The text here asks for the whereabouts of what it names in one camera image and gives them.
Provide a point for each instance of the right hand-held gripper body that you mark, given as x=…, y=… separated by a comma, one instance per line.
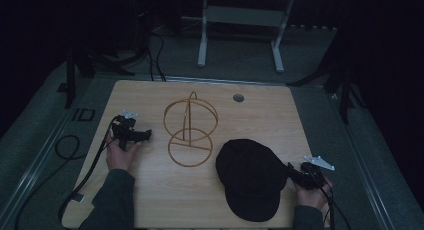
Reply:
x=312, y=176

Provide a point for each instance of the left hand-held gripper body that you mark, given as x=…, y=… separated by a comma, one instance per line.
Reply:
x=124, y=131

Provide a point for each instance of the black cap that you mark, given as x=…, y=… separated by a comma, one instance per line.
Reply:
x=250, y=178

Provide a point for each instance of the person's right hand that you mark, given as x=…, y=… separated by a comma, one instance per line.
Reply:
x=311, y=198

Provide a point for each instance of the person's left hand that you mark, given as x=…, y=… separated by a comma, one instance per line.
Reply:
x=120, y=158

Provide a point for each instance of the black tripod stand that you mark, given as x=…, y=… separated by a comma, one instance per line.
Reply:
x=70, y=76
x=345, y=90

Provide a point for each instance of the grey table grommet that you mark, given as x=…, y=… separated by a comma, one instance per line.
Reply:
x=238, y=97

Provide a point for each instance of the white metal stand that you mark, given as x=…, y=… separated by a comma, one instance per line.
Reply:
x=243, y=16

